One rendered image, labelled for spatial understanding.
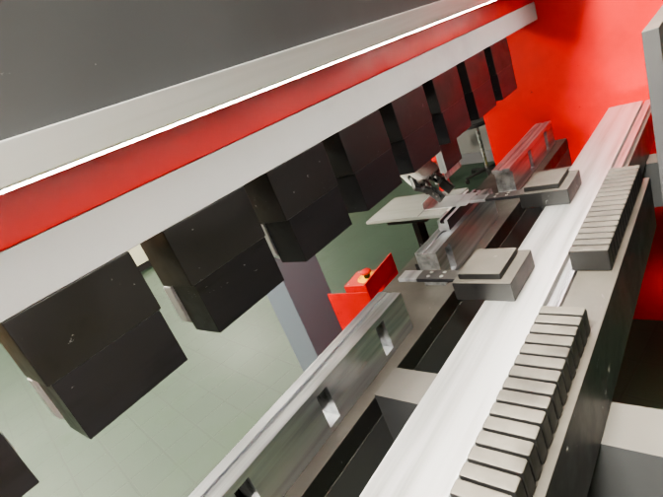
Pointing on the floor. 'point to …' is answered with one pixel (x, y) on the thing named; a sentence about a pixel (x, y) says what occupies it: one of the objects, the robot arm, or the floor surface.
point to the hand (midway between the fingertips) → (442, 190)
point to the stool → (480, 151)
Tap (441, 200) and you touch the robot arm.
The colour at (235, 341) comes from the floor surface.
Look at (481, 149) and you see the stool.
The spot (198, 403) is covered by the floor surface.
